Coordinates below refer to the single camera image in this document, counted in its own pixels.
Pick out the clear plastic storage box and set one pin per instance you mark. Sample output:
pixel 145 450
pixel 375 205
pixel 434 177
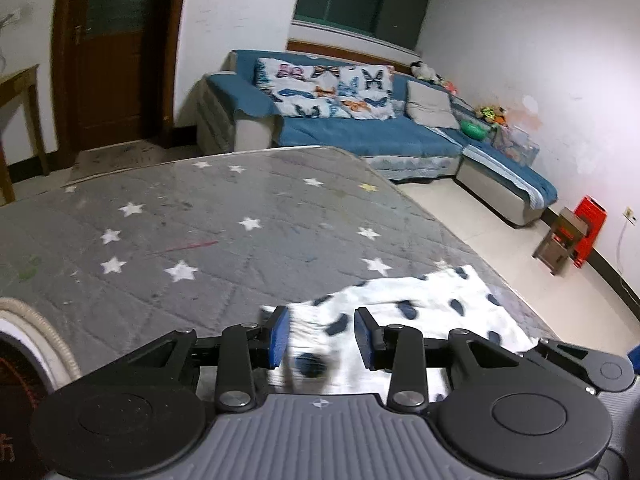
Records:
pixel 516 144

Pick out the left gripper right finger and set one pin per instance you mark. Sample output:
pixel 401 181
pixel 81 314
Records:
pixel 407 355

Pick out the blue corner sofa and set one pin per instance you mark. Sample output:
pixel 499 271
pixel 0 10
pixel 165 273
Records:
pixel 234 115

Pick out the grey star pattern mat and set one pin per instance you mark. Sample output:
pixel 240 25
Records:
pixel 116 261

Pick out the butterfly print pillow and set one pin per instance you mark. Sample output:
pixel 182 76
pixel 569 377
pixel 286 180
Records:
pixel 362 92

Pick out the grey door mat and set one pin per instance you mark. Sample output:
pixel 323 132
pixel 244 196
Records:
pixel 124 156

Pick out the red plastic stool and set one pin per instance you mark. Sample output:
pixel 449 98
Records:
pixel 594 216

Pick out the round recessed table heater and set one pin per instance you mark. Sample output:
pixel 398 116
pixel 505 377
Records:
pixel 35 362

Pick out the grey square cushion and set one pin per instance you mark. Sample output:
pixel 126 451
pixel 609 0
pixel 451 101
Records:
pixel 429 107

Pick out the small wooden stool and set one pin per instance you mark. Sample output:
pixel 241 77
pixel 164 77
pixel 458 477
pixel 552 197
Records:
pixel 560 242

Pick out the green toy ball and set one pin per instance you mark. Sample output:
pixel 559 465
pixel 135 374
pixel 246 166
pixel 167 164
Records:
pixel 473 130

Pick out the black white plush toy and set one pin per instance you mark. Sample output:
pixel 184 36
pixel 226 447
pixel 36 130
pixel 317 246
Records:
pixel 422 71

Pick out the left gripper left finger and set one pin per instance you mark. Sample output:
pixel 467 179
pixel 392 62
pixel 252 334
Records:
pixel 178 357

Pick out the white polka dot garment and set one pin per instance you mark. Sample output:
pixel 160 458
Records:
pixel 323 357

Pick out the dark wooden door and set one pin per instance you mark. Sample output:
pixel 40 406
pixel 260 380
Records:
pixel 113 72

